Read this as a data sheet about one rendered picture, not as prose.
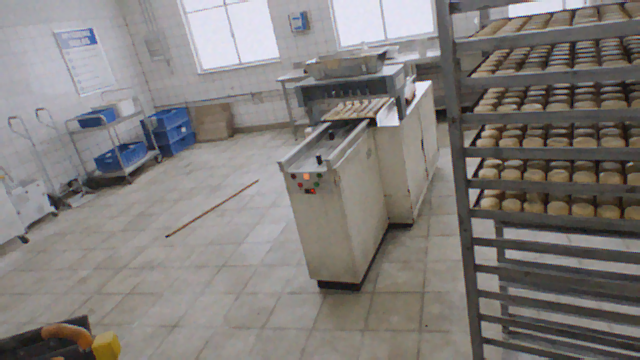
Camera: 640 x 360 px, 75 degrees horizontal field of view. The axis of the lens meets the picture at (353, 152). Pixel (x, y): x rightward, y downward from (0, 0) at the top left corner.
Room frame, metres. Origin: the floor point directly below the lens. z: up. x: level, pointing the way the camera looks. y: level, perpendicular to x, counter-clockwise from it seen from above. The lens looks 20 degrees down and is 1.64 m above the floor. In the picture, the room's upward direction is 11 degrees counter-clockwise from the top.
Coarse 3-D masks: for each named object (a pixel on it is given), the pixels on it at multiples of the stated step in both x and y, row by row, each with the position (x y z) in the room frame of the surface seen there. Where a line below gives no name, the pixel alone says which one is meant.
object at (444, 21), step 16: (448, 0) 0.97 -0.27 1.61; (448, 16) 0.97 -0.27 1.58; (448, 32) 0.97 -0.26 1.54; (448, 48) 0.97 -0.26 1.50; (448, 64) 0.97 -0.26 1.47; (448, 80) 0.98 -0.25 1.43; (448, 96) 0.98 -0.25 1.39; (448, 112) 0.98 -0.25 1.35; (464, 144) 0.99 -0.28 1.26; (464, 160) 0.98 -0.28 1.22; (464, 176) 0.97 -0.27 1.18; (464, 192) 0.97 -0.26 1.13; (464, 208) 0.97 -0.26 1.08; (464, 224) 0.97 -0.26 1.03; (464, 240) 0.98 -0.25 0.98; (464, 256) 0.98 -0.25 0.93; (464, 272) 0.98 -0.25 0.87; (480, 320) 0.98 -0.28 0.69; (480, 336) 0.97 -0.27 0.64; (480, 352) 0.97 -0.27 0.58
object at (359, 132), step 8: (408, 80) 3.80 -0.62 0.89; (368, 120) 2.67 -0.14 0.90; (376, 120) 2.81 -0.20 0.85; (360, 128) 2.51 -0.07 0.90; (368, 128) 2.64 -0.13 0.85; (352, 136) 2.37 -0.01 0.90; (360, 136) 2.49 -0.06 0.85; (344, 144) 2.25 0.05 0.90; (352, 144) 2.35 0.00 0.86; (336, 152) 2.14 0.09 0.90; (344, 152) 2.22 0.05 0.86; (328, 160) 2.03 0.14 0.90; (336, 160) 2.11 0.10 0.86; (328, 168) 2.05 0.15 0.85
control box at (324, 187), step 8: (288, 176) 2.15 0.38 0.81; (296, 176) 2.12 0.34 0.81; (312, 176) 2.09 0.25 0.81; (328, 176) 2.07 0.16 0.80; (296, 184) 2.13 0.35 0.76; (304, 184) 2.11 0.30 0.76; (312, 184) 2.09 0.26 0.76; (320, 184) 2.07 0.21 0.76; (328, 184) 2.06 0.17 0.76; (296, 192) 2.14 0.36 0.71; (304, 192) 2.11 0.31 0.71; (312, 192) 2.09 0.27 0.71; (320, 192) 2.08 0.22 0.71; (328, 192) 2.06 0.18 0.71
